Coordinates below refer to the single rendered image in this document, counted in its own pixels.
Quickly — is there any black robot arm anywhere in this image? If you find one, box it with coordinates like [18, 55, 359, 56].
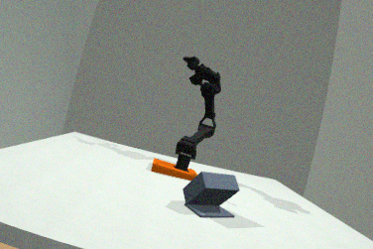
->
[174, 70, 221, 173]

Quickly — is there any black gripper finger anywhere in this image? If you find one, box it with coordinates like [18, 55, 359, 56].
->
[183, 57, 192, 63]

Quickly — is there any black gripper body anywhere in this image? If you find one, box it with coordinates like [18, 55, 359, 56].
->
[187, 56, 211, 80]

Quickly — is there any light blue sloped panel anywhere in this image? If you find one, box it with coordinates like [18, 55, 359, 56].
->
[183, 172, 240, 218]

